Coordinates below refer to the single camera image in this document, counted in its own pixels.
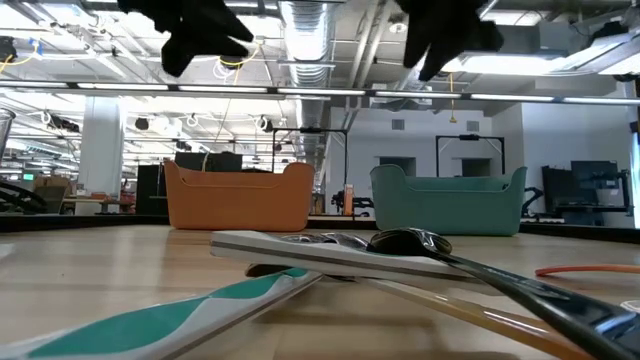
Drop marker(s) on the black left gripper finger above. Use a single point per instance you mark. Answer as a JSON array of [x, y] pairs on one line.
[[225, 40], [177, 55]]

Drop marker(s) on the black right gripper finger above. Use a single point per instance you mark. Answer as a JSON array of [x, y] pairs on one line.
[[421, 45], [465, 42]]

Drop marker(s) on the black metal spoon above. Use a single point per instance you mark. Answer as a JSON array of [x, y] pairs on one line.
[[410, 242]]

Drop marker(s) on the white ceiling light panel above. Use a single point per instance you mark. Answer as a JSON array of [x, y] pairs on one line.
[[550, 62]]

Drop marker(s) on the long ceiling light bar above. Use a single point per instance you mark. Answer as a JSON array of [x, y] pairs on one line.
[[320, 92]]

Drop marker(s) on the black monitors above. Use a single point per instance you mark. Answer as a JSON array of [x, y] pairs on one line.
[[220, 161]]

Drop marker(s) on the white column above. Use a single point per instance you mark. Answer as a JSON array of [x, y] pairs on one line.
[[100, 150]]

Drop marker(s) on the black cabinet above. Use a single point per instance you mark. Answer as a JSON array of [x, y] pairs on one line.
[[152, 190]]

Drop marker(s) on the orange plastic bin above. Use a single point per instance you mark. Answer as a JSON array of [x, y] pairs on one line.
[[240, 205]]

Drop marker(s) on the teal plastic bin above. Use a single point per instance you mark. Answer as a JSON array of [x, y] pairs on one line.
[[450, 210]]

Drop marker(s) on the black background machine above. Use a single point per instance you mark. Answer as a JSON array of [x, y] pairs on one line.
[[360, 202]]

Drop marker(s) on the small orange device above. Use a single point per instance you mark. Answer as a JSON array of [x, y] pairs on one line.
[[348, 197]]

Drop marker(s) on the cardboard box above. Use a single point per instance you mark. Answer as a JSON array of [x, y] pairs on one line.
[[50, 187]]

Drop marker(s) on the silver ventilation duct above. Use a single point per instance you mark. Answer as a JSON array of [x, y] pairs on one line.
[[307, 40]]

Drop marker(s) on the black gantry frame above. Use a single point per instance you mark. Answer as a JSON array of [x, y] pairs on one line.
[[470, 136]]

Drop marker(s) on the black aluminium table frame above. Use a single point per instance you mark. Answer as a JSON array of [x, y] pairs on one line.
[[345, 225]]

